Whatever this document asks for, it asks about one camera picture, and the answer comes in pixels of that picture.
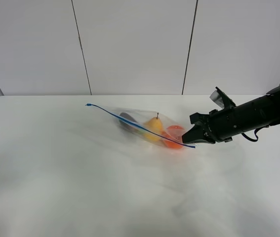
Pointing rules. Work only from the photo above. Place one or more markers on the yellow pear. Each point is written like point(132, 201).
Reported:
point(156, 127)

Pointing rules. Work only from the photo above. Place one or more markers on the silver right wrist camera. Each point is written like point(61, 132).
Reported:
point(221, 99)

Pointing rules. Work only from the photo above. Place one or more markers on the orange fruit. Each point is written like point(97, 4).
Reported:
point(173, 136)

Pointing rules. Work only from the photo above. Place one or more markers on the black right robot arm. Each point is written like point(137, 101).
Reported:
point(256, 114)

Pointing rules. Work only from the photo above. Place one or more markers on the purple eggplant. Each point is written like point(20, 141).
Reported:
point(127, 123)

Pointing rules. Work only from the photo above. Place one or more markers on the clear zip bag blue seal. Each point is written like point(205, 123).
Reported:
point(141, 116)

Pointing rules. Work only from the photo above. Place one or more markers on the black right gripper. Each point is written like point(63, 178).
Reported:
point(219, 127)

